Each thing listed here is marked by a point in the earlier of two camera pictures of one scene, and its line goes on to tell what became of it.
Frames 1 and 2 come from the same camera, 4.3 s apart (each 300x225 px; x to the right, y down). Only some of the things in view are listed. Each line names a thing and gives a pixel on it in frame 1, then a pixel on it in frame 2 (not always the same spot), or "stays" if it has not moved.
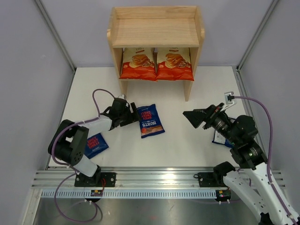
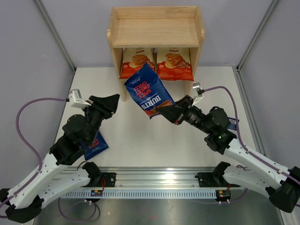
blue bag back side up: (218, 138) to (232, 123)
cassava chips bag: (174, 63) stays
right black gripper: (196, 116) to (176, 114)
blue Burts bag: (150, 121) to (146, 88)
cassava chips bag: (138, 63) stays
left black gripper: (135, 113) to (110, 104)
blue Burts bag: (95, 145) stays
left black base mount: (98, 179) stays
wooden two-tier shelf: (154, 27) stays
